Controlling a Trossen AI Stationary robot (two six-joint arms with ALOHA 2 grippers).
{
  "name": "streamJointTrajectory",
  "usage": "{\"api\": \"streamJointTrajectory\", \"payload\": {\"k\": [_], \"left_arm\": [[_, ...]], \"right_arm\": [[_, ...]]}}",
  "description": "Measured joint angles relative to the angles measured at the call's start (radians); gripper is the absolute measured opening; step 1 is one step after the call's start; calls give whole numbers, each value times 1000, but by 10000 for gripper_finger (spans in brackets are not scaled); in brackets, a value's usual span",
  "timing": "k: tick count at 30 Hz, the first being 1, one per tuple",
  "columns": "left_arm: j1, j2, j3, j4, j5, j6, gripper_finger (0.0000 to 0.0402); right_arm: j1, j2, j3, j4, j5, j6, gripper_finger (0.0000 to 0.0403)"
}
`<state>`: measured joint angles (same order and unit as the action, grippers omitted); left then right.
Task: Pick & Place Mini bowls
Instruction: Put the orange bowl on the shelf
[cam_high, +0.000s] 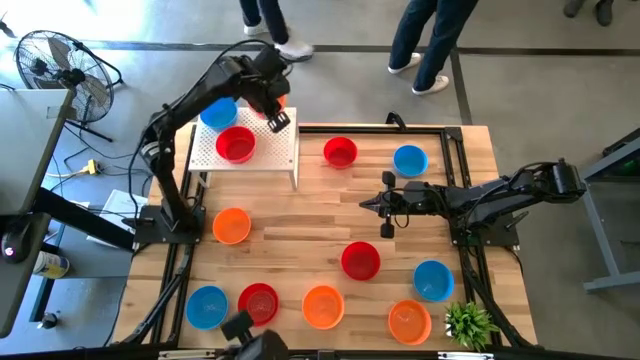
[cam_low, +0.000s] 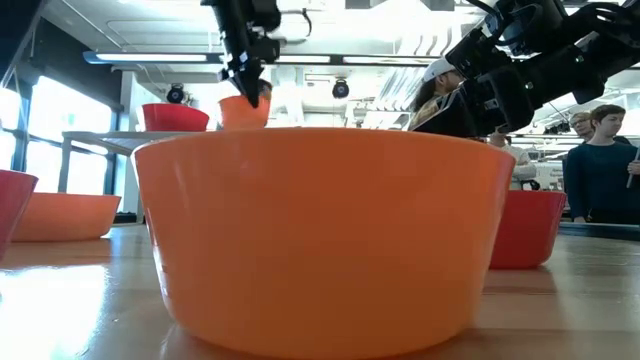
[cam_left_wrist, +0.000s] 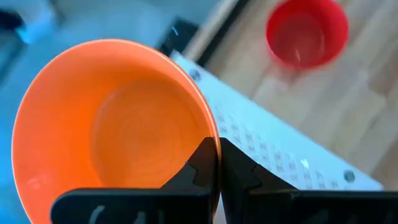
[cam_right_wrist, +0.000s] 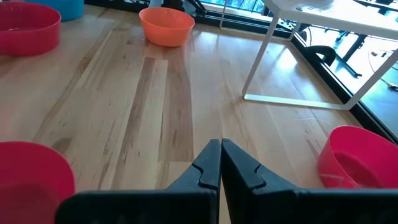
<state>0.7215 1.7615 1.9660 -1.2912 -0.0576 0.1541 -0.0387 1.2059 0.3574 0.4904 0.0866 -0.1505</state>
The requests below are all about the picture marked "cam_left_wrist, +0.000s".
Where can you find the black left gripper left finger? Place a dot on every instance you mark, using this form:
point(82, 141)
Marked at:
point(192, 199)

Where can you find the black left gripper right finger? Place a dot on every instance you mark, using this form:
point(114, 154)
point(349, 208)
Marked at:
point(248, 199)

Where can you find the orange plastic mini bowl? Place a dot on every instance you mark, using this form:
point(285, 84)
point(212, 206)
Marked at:
point(93, 124)

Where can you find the red plastic mini bowl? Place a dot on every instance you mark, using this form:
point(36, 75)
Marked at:
point(304, 37)

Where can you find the white perforated metal shelf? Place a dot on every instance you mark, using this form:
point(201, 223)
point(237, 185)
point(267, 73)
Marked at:
point(264, 133)

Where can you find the black aluminium table frame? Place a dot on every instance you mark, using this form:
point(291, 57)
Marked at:
point(178, 39)

